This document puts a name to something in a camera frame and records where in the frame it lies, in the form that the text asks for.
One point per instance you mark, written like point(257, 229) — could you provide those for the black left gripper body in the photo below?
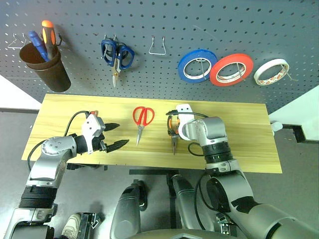
point(99, 144)

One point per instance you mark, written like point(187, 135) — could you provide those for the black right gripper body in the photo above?
point(177, 125)

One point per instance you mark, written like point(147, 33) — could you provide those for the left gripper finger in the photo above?
point(112, 126)
point(117, 145)

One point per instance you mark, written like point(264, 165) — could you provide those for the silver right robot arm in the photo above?
point(214, 129)

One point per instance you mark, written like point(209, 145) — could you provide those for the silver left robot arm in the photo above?
point(49, 159)

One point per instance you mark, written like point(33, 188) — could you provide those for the blue tape roll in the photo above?
point(183, 64)

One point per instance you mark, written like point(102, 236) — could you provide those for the silver tape peg hook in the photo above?
point(291, 78)
point(240, 73)
point(204, 72)

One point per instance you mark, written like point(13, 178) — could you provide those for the red tape roll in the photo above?
point(214, 74)

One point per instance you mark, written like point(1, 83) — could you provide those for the white tape roll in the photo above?
point(259, 71)

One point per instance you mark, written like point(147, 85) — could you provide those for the grey perforated pegboard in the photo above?
point(159, 15)

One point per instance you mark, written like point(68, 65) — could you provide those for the dark grey rounded shell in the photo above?
point(189, 201)
point(127, 209)

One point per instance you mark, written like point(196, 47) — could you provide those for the brown plastic cup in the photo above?
point(55, 74)

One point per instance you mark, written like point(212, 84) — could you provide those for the white and grey shoe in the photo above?
point(71, 225)

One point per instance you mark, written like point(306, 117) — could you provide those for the silver scissors peg hook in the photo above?
point(109, 37)

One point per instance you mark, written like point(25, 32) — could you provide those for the white table edge knob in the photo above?
point(276, 127)

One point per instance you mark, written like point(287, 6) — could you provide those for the black cup hook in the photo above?
point(59, 41)

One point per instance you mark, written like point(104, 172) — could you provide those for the orange and black screwdriver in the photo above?
point(48, 35)

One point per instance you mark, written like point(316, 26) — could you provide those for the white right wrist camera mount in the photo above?
point(184, 109)

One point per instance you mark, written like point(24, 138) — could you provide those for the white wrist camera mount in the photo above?
point(184, 109)
point(91, 127)

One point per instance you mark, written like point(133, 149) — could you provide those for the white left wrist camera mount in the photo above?
point(91, 127)

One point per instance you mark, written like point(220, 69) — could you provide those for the black table frame bar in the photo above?
point(172, 189)

